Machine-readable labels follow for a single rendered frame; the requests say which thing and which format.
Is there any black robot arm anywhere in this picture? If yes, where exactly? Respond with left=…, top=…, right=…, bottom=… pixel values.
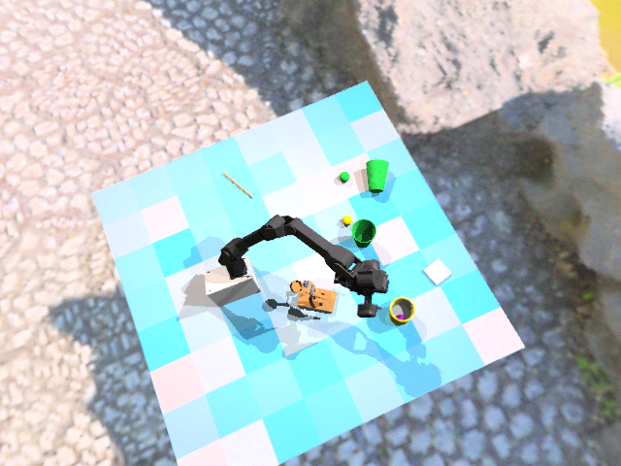
left=218, top=215, right=389, bottom=294

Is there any yellow cup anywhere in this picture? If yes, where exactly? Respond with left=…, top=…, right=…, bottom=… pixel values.
left=389, top=297, right=415, bottom=326

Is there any green open cup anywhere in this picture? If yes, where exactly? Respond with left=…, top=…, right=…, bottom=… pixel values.
left=351, top=219, right=376, bottom=248
left=366, top=159, right=389, bottom=193

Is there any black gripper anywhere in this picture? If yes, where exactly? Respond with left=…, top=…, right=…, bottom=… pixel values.
left=354, top=259, right=382, bottom=317

